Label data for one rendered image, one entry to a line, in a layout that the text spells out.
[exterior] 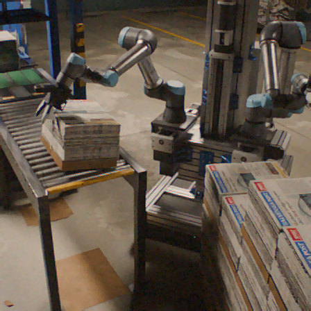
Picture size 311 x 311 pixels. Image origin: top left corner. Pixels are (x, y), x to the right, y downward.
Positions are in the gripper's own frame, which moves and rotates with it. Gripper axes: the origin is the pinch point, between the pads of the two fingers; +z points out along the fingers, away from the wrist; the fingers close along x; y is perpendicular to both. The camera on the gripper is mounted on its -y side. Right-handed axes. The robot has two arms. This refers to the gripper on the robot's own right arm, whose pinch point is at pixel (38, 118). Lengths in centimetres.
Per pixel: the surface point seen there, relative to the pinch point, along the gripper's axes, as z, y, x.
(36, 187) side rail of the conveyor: 25.8, 6.9, -20.5
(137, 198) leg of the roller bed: 11, 55, -27
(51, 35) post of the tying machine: -36, 40, 167
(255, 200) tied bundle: -25, 42, -101
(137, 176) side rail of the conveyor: 0, 48, -28
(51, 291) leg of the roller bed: 73, 39, -27
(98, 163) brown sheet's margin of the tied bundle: 4.1, 30.4, -18.5
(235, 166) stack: -28, 81, -49
